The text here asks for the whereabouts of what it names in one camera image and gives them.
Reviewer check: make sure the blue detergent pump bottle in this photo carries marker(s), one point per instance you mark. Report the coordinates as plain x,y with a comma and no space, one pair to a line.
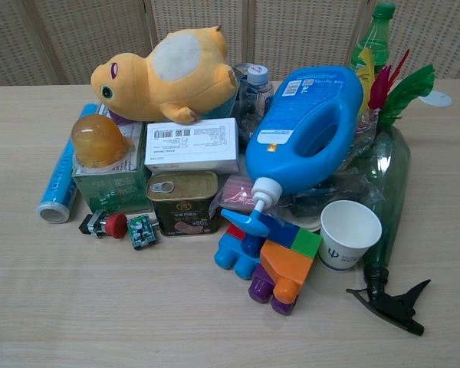
306,138

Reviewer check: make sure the yellow plush toy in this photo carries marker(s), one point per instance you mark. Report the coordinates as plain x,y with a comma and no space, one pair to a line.
165,73

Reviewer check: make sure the green soda bottle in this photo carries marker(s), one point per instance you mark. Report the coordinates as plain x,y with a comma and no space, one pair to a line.
373,42

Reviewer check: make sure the blue cylindrical tube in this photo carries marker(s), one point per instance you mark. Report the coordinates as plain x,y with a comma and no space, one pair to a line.
60,183

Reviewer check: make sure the wooden folding screen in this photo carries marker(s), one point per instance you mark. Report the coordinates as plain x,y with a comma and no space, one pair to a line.
230,36

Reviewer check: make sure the green spray bottle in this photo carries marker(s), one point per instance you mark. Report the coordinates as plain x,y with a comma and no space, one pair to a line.
387,191

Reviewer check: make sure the red snack packet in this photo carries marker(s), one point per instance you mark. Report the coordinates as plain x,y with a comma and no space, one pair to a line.
235,191

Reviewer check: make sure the colourful building block toy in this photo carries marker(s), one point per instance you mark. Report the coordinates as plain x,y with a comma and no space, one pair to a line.
270,260

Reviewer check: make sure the luncheon meat tin can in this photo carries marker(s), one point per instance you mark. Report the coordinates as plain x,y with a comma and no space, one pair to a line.
185,203

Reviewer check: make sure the clear water bottle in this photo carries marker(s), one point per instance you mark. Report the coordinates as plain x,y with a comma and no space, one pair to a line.
255,99

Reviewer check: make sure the red emergency stop button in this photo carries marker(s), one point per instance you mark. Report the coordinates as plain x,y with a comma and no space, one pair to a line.
115,225

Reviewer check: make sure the feather shuttlecock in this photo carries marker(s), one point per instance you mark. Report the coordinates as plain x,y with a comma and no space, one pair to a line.
395,92

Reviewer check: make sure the green cardboard box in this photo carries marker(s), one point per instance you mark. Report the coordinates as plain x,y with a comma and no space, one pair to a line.
111,184

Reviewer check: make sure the green circuit board module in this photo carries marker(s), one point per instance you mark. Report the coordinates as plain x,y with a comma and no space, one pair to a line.
142,231

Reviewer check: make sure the white cardboard box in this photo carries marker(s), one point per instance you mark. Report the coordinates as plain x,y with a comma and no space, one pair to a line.
191,143

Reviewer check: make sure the amber jelly cup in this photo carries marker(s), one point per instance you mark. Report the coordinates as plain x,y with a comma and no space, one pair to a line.
97,142

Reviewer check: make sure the white paper cup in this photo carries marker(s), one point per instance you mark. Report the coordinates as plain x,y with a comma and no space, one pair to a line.
349,235

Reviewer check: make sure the white round disc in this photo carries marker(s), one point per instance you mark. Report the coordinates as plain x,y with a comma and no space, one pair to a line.
437,99

